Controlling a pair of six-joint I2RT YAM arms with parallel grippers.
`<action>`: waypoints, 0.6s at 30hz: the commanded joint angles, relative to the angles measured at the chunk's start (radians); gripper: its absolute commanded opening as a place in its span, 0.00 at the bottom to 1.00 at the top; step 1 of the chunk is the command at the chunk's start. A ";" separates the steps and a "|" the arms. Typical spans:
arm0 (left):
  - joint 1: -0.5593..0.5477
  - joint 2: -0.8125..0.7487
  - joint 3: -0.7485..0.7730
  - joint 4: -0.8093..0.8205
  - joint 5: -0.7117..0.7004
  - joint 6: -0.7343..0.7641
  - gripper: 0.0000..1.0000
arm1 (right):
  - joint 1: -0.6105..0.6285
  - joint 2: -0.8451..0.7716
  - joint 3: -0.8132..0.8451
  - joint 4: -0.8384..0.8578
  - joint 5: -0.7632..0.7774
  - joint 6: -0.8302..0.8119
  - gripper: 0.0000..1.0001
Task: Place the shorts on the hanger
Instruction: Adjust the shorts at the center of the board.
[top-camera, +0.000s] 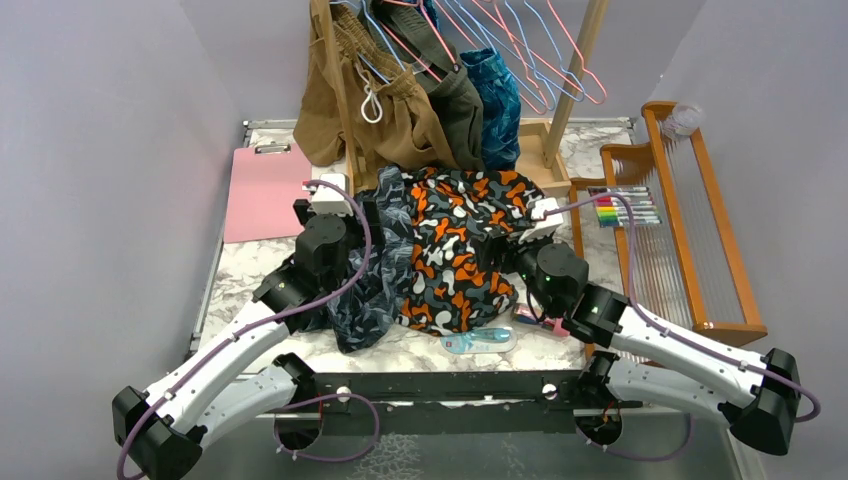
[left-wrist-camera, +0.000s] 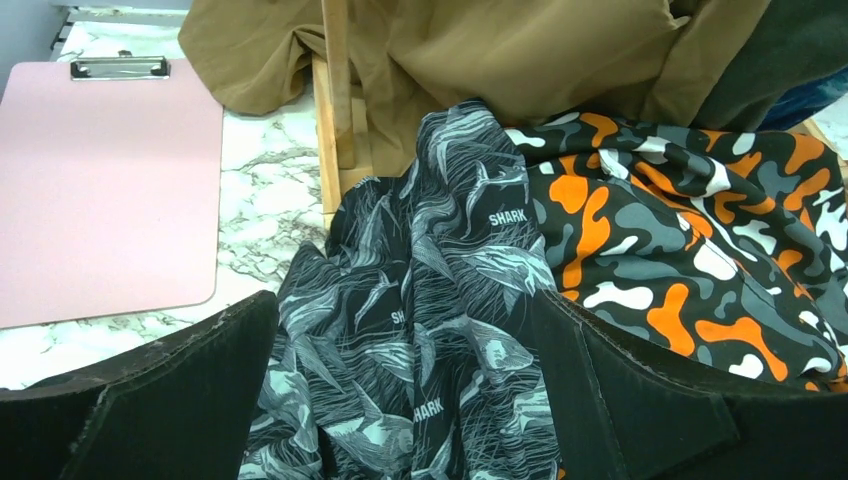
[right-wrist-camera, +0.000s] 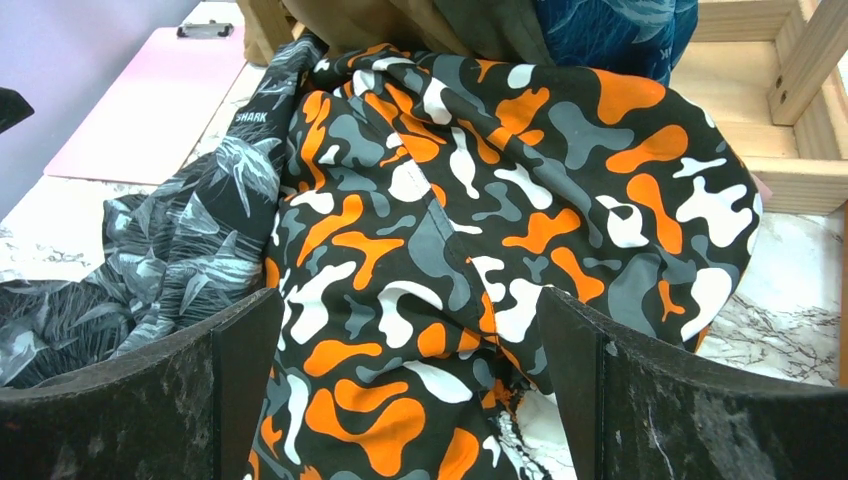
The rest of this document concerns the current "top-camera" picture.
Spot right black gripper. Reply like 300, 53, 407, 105
471, 224, 558, 315

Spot orange camouflage shorts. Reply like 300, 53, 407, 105
398, 167, 544, 336

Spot dark leaf print shorts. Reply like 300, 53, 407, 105
327, 166, 414, 354

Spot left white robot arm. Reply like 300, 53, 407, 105
112, 200, 383, 479

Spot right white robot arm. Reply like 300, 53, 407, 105
472, 234, 801, 456

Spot brown hanging shorts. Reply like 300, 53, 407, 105
293, 1, 457, 192

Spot blue patterned hanging shorts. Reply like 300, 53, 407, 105
460, 47, 521, 170

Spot dark green hanging shorts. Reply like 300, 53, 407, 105
365, 1, 485, 170

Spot clear blue plastic package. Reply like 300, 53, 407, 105
440, 327, 517, 355

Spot pink clipboard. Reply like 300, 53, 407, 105
223, 143, 312, 244

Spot pink cylindrical bottle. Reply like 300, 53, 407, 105
512, 303, 570, 338

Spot wooden clothes rack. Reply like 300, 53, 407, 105
347, 1, 607, 197

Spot set of coloured markers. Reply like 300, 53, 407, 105
587, 186, 662, 228

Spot wooden weaving loom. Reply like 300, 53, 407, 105
568, 101, 768, 347

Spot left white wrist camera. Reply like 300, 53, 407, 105
302, 173, 354, 216

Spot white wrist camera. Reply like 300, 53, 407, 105
518, 197, 564, 244
302, 173, 354, 216

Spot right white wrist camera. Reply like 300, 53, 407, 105
518, 197, 564, 244

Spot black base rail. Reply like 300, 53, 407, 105
273, 370, 612, 437

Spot blue wire hanger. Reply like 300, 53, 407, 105
331, 0, 587, 111

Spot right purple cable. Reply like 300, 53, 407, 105
529, 193, 823, 464

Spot purple cable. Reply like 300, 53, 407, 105
529, 193, 823, 464
116, 178, 382, 480

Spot pink wire hanger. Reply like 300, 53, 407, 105
458, 1, 608, 116

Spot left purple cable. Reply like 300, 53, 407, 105
116, 178, 382, 480

